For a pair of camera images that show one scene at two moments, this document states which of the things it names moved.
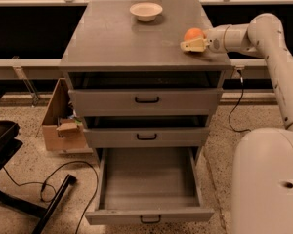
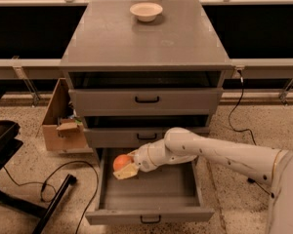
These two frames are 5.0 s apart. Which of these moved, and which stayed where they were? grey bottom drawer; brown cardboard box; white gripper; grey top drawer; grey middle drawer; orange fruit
Moved: orange fruit; white gripper
Stayed: brown cardboard box; grey top drawer; grey middle drawer; grey bottom drawer
